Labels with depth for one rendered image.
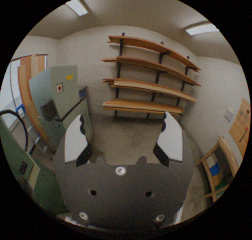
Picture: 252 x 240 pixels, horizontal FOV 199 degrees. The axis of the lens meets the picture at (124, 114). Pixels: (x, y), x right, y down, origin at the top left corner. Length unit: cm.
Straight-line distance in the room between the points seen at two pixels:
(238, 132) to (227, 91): 101
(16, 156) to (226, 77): 346
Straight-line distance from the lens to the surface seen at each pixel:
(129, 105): 158
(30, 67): 230
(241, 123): 242
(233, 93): 252
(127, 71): 188
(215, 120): 250
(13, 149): 77
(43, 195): 94
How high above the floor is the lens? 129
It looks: 33 degrees down
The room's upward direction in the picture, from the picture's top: 7 degrees clockwise
